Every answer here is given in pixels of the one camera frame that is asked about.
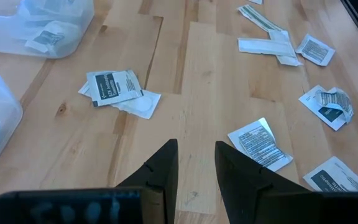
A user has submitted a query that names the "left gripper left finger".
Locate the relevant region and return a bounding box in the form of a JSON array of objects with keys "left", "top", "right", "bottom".
[{"left": 0, "top": 138, "right": 180, "bottom": 224}]

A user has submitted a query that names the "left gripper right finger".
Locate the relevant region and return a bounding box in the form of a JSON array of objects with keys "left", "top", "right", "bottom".
[{"left": 214, "top": 141, "right": 358, "bottom": 224}]

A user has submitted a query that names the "plain white square packet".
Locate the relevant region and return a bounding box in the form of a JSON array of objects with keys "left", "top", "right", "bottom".
[{"left": 78, "top": 81, "right": 162, "bottom": 120}]

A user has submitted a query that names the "crumpled antiseptic wipe packet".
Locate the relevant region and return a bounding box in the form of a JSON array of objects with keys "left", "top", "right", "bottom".
[{"left": 314, "top": 86, "right": 355, "bottom": 124}]

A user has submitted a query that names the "clear plastic bin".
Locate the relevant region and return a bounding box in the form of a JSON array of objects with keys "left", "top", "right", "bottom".
[
  {"left": 0, "top": 46, "right": 24, "bottom": 187},
  {"left": 0, "top": 0, "right": 95, "bottom": 59}
]

